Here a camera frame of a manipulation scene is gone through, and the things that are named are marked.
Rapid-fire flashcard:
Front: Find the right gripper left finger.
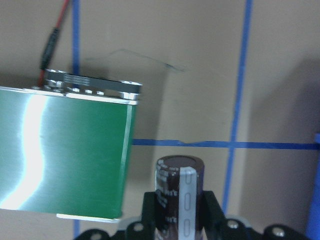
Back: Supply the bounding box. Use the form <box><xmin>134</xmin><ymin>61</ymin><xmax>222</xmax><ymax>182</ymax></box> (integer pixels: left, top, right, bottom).
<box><xmin>141</xmin><ymin>191</ymin><xmax>156</xmax><ymax>227</ymax></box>

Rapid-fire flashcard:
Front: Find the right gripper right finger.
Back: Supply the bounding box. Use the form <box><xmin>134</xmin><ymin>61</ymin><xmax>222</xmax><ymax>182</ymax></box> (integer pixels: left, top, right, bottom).
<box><xmin>201</xmin><ymin>190</ymin><xmax>225</xmax><ymax>227</ymax></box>

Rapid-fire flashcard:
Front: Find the black cylindrical capacitor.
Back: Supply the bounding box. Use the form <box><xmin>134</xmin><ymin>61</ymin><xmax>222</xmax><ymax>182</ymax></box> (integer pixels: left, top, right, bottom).
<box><xmin>154</xmin><ymin>155</ymin><xmax>205</xmax><ymax>240</ymax></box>

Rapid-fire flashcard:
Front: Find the green conveyor belt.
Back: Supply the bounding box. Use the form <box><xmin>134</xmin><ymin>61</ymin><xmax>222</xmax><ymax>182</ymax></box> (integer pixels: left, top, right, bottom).
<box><xmin>0</xmin><ymin>69</ymin><xmax>141</xmax><ymax>221</ymax></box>

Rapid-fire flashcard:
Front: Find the red black power wire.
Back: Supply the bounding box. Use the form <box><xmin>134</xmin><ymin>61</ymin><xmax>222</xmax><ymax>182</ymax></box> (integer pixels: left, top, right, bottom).
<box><xmin>37</xmin><ymin>0</ymin><xmax>72</xmax><ymax>87</ymax></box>

